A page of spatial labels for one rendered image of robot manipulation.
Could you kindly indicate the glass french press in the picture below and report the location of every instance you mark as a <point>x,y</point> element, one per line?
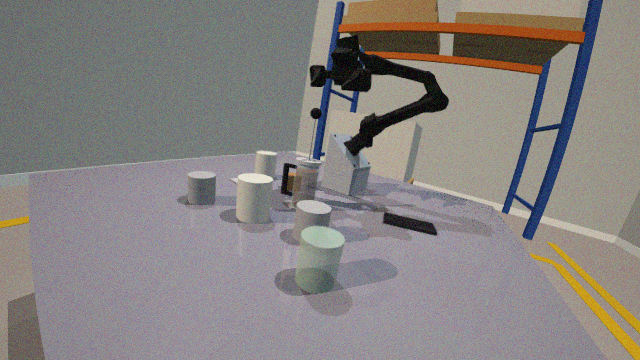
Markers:
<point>306,174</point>

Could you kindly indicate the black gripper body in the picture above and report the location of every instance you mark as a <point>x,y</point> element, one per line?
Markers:
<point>340,75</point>

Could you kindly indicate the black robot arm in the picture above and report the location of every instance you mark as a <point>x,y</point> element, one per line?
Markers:
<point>346,55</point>

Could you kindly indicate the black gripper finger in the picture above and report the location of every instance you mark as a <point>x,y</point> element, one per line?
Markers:
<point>316,77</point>
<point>355,82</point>

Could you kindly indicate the black flat bar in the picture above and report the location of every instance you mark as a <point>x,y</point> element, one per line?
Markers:
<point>409,223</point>

